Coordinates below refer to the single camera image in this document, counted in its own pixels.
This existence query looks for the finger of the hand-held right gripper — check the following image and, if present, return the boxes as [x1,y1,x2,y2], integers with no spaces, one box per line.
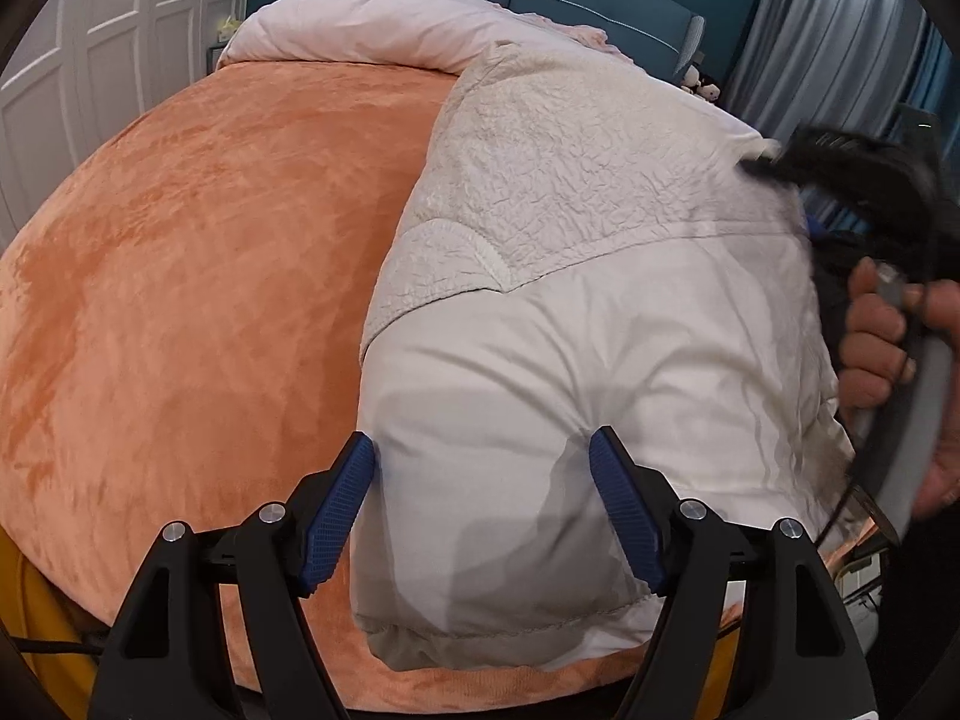
[739,131,809,190]

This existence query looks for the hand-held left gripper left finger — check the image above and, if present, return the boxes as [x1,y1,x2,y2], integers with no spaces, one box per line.
[88,433,375,720]

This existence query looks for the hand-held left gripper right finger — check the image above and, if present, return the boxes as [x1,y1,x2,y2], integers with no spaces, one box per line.
[589,426,878,720]

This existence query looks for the cream zip jacket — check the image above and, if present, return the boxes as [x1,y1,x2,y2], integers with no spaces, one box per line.
[351,41,860,672]

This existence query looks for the person's right hand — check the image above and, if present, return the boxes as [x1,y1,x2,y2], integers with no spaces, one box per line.
[836,256,960,520]

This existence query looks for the black device with light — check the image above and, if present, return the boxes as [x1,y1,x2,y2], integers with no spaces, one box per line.
[896,105,940,137]

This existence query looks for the small plush toys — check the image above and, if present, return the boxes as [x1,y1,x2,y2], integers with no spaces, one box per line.
[677,64,722,102]

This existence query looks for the grey-blue curtain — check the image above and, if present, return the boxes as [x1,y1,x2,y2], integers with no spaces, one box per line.
[724,0,960,166]

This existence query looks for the orange plush blanket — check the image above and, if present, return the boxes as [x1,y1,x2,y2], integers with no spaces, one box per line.
[0,60,740,717]

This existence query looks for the pink duvet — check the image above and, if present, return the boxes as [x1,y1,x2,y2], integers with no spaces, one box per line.
[217,0,612,80]

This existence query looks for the white wardrobe doors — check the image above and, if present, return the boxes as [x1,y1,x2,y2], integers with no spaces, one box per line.
[0,0,252,241]

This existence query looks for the black cable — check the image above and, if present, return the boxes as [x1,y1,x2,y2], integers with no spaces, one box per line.
[11,630,113,655]

